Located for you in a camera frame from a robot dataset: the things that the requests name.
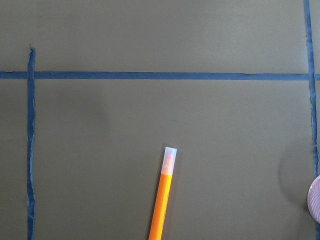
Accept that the orange highlighter pen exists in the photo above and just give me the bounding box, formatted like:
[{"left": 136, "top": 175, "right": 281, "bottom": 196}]
[{"left": 148, "top": 147, "right": 177, "bottom": 240}]

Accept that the pink plastic pen holder cup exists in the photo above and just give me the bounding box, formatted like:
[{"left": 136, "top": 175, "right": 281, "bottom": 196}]
[{"left": 307, "top": 176, "right": 320, "bottom": 224}]

